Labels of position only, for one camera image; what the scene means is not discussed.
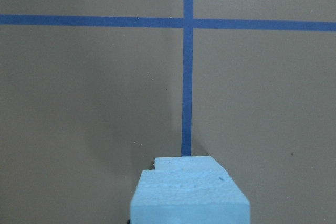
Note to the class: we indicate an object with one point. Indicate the light blue foam block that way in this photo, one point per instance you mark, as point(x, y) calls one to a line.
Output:
point(171, 196)
point(188, 163)

